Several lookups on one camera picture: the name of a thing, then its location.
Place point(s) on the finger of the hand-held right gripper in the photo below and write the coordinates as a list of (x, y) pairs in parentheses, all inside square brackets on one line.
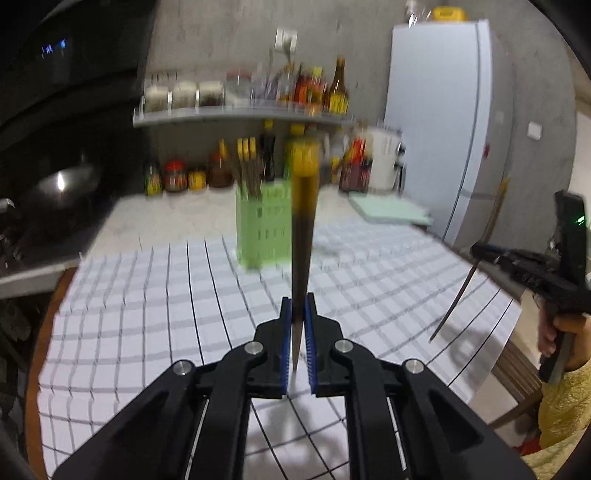
[(531, 281), (512, 256)]

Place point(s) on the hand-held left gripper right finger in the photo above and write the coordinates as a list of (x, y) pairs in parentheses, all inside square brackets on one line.
[(310, 341)]

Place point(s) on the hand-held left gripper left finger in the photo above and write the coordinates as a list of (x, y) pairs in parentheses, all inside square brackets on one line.
[(287, 341)]

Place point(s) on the gold-tipped wooden chopstick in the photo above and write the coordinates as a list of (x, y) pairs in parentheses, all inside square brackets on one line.
[(302, 230), (457, 300)]

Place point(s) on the green perforated utensil holder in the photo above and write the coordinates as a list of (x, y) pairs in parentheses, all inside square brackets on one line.
[(263, 221)]

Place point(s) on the bunch of wooden chopsticks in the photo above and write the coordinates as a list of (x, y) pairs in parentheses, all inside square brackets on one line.
[(249, 175)]

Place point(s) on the person's right forearm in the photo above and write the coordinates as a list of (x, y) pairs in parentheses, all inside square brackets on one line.
[(563, 415)]

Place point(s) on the person's right hand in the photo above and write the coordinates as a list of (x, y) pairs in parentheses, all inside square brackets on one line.
[(547, 334)]

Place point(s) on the brown wooden chair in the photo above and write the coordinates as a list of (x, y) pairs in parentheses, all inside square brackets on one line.
[(517, 383)]

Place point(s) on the green cutting board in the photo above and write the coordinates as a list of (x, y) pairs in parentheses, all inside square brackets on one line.
[(392, 210)]

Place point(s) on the white refrigerator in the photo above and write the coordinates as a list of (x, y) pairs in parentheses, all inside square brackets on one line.
[(434, 129)]

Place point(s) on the white black-checked cloth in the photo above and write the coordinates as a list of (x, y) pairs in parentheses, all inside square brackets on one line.
[(138, 323)]

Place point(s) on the white rice cooker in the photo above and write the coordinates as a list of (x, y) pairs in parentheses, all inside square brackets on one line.
[(385, 161)]

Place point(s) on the dark red sauce jar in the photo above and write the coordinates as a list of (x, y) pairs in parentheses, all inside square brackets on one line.
[(220, 173)]

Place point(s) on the yellow label jar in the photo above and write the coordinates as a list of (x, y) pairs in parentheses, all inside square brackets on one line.
[(197, 180)]

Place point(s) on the dark soy sauce bottle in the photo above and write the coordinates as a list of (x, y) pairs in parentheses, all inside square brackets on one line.
[(268, 157)]

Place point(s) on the red lid sauce jar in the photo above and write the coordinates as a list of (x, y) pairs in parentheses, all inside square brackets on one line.
[(176, 177)]

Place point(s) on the green label jar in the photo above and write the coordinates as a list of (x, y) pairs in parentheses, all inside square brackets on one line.
[(153, 182)]

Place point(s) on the tall brown glass bottle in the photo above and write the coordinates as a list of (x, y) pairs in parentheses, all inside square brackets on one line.
[(337, 92)]

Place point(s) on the yellow box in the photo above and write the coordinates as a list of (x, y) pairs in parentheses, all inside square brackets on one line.
[(447, 14)]

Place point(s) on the red label sauce bottle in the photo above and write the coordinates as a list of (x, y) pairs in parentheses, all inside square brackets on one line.
[(308, 87)]

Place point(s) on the clear jar of dark beans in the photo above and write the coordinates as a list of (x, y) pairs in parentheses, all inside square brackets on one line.
[(212, 94)]

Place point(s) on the clear jar with red lid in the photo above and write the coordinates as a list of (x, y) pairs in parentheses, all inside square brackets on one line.
[(239, 85)]

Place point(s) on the black gas stove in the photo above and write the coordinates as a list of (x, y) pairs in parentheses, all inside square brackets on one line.
[(41, 249)]

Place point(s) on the clear jar of white grains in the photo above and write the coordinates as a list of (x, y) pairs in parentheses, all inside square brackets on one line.
[(157, 99), (184, 96)]

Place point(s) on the dark metal wok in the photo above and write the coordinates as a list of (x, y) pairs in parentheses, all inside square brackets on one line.
[(69, 180)]

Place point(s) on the black range hood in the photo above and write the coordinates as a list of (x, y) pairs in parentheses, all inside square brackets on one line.
[(69, 69)]

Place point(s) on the white wall switch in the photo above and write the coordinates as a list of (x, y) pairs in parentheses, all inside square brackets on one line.
[(535, 130)]

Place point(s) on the white wall shelf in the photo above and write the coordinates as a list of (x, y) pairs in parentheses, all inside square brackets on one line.
[(207, 117)]

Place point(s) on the white wall outlet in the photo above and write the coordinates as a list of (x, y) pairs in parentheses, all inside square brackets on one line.
[(286, 39)]

